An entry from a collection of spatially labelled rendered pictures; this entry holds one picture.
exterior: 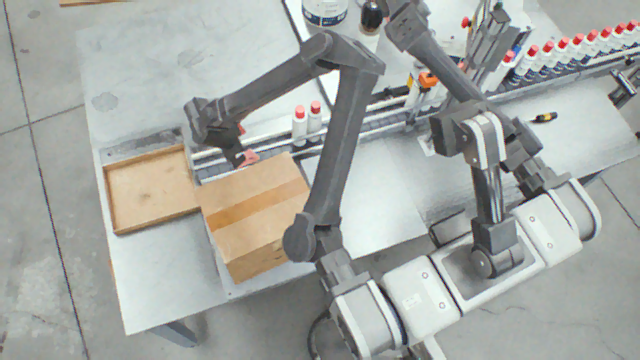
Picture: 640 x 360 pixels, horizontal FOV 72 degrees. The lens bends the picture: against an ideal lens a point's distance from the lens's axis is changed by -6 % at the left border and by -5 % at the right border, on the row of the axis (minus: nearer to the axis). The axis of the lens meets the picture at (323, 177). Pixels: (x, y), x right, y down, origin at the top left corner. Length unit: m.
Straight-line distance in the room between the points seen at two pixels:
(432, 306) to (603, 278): 2.16
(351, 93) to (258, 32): 1.25
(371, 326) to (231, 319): 1.58
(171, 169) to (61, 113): 1.50
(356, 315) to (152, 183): 1.07
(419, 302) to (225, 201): 0.68
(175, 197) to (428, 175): 0.92
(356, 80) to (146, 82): 1.26
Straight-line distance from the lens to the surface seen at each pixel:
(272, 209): 1.30
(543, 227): 0.98
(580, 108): 2.21
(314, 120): 1.55
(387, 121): 1.77
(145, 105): 1.91
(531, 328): 2.65
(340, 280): 0.87
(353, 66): 0.84
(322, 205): 0.89
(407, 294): 0.84
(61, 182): 2.87
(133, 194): 1.72
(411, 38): 1.03
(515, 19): 1.37
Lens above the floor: 2.33
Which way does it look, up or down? 64 degrees down
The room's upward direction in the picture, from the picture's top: 9 degrees clockwise
